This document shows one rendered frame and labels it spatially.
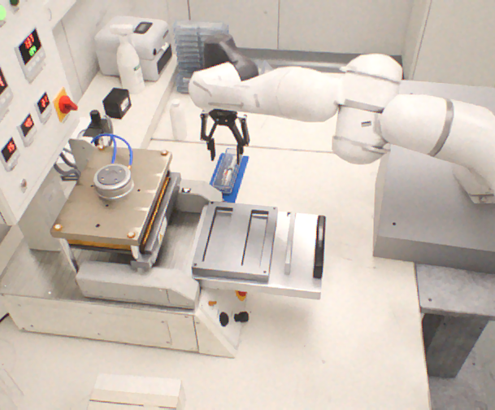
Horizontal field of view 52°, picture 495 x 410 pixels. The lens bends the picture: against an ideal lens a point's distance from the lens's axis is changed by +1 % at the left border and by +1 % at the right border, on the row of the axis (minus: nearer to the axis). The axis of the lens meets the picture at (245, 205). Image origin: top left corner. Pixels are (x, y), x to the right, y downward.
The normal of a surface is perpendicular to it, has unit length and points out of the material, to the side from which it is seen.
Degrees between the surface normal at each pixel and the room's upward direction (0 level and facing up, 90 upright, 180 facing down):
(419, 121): 49
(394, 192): 44
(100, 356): 0
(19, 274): 0
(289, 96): 64
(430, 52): 90
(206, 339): 90
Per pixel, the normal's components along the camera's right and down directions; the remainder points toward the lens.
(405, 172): -0.15, -0.01
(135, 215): -0.02, -0.70
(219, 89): -0.75, 0.06
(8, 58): 0.99, 0.09
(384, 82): 0.14, 0.11
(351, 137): -0.64, 0.23
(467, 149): -0.17, 0.61
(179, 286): 0.62, -0.47
